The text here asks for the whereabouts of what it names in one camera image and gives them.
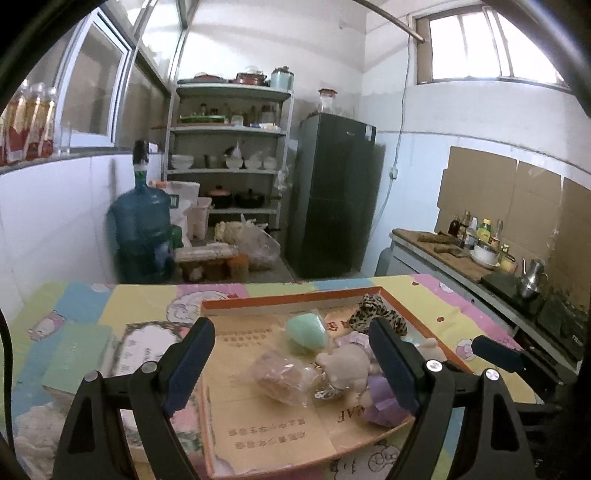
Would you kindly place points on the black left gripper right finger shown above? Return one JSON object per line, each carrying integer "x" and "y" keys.
{"x": 426, "y": 388}

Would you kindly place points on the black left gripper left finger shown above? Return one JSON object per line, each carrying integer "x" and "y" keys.
{"x": 93, "y": 444}

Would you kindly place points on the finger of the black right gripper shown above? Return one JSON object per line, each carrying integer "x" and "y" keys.
{"x": 498, "y": 354}

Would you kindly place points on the white floral scrunchie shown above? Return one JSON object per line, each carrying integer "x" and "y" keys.
{"x": 37, "y": 439}

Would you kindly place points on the leopard print scrunchie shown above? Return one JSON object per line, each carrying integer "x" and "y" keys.
{"x": 373, "y": 307}

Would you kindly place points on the mint green soft ball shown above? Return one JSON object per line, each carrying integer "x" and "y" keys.
{"x": 306, "y": 333}

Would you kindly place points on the pink item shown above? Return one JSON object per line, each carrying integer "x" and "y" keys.
{"x": 284, "y": 378}

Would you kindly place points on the green white tissue pack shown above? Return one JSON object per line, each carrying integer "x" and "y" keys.
{"x": 414, "y": 339}

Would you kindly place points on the white plush toy pink dress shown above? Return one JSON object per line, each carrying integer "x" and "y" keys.
{"x": 346, "y": 369}

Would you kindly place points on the steel kettle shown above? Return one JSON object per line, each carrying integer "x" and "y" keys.
{"x": 533, "y": 278}

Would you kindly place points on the green book box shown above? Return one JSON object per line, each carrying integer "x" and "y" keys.
{"x": 82, "y": 348}

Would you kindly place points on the white bowl on counter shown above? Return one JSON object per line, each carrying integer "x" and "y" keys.
{"x": 484, "y": 255}

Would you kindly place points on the floral tissue box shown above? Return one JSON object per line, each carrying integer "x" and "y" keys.
{"x": 143, "y": 342}

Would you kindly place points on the yellow green condiment bottle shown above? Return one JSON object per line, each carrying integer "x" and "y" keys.
{"x": 484, "y": 231}

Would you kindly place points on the orange rimmed cardboard tray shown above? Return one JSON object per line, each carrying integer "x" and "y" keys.
{"x": 248, "y": 435}

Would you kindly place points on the blue water jug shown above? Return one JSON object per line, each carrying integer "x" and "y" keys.
{"x": 142, "y": 227}

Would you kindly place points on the black refrigerator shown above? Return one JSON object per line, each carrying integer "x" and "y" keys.
{"x": 336, "y": 181}

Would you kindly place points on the white plastic bag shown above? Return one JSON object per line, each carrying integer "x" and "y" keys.
{"x": 251, "y": 240}

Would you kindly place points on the white sack beside jug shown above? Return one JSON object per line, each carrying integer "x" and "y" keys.
{"x": 183, "y": 196}

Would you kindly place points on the upper right window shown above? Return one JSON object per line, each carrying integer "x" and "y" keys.
{"x": 478, "y": 43}

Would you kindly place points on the glass jar on refrigerator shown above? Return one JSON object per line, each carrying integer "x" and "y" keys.
{"x": 327, "y": 99}

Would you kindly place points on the grey metal shelf rack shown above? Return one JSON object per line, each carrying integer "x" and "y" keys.
{"x": 232, "y": 139}

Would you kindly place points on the sliding glass window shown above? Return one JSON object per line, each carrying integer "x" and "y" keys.
{"x": 90, "y": 83}

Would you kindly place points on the teal enamel pot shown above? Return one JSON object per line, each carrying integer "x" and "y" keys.
{"x": 282, "y": 79}

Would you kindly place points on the cardboard wall panel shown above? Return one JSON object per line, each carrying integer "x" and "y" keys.
{"x": 545, "y": 216}

